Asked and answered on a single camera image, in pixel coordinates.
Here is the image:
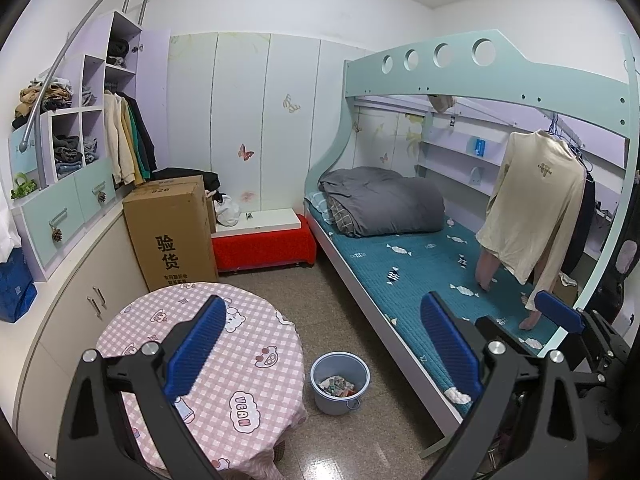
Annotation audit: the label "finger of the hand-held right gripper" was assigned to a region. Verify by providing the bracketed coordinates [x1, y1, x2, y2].
[476, 315, 544, 361]
[534, 290, 608, 346]

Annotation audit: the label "mint green drawer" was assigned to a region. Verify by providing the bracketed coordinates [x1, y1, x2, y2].
[75, 157, 117, 223]
[20, 195, 83, 271]

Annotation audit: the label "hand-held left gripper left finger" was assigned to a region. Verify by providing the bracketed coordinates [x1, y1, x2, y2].
[56, 294, 227, 480]

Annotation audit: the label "lilac bed wall shelf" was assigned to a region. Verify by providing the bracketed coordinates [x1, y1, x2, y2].
[417, 110, 511, 196]

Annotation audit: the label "black cloth with pink patch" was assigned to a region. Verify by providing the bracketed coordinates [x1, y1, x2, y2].
[597, 235, 640, 321]

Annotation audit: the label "teal checkered pillow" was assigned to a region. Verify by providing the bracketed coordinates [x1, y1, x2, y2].
[306, 191, 333, 224]

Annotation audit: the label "lilac stair shelf cabinet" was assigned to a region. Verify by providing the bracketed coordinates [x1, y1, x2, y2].
[10, 10, 171, 281]

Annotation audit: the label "grey plaid blanket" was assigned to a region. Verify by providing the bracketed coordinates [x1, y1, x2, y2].
[327, 195, 357, 236]

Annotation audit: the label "cream hanging sweater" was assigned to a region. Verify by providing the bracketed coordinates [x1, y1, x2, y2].
[475, 130, 587, 331]

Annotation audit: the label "red covered bench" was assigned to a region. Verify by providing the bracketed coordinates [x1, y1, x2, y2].
[211, 214, 317, 273]

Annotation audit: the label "blue bag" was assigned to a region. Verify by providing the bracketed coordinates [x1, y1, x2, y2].
[0, 247, 38, 323]

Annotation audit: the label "black hanging garment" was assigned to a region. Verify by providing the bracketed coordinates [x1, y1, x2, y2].
[565, 170, 598, 281]

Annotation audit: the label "black bag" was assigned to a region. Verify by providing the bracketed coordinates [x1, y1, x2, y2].
[150, 167, 222, 193]

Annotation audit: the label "grey quilt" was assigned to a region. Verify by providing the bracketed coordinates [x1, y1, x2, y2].
[318, 167, 446, 238]

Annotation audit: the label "round table pink checkered cloth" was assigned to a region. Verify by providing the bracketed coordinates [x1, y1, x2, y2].
[95, 282, 308, 480]

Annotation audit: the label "green hanging garment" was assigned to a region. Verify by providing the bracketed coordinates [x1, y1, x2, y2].
[127, 105, 151, 181]

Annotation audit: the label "cream low cabinet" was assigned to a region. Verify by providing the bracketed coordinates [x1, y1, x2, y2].
[15, 200, 151, 480]

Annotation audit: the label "white board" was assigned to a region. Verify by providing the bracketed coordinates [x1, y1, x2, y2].
[215, 208, 300, 234]

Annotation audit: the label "heap of snack wrappers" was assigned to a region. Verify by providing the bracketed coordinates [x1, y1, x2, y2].
[320, 375, 357, 399]

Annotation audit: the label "mint bunk bed frame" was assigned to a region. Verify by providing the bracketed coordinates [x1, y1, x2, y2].
[302, 30, 640, 456]

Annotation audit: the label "green plant ornament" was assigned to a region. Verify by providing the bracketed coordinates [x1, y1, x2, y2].
[11, 172, 38, 200]

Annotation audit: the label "dark folded clothes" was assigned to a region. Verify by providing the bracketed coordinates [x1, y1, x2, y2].
[52, 134, 83, 176]

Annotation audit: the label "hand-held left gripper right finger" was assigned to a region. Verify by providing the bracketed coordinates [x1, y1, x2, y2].
[420, 290, 591, 480]

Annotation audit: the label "white wardrobe doors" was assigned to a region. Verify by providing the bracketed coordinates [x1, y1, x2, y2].
[167, 32, 376, 221]

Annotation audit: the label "black folded clothes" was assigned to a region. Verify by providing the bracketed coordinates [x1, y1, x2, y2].
[107, 39, 130, 67]

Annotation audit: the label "white plastic bag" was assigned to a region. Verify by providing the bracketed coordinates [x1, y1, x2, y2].
[215, 194, 242, 227]

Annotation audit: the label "white paper bag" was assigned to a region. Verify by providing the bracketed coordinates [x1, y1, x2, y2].
[0, 195, 15, 261]

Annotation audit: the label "blue plastic bucket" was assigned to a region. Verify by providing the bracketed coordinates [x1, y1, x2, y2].
[310, 352, 371, 416]

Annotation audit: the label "teal bunk bed mattress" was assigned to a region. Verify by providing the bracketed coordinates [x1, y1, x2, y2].
[305, 192, 576, 418]

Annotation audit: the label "metal handrail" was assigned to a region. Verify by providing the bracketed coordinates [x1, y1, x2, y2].
[21, 0, 152, 153]

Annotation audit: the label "pile of beige clothes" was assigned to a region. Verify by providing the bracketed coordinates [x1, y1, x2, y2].
[12, 77, 75, 128]

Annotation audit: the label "large cardboard box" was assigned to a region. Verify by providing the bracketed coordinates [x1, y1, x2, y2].
[122, 176, 219, 292]

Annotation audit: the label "brown paper bag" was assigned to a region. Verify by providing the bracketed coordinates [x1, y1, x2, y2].
[556, 271, 580, 306]

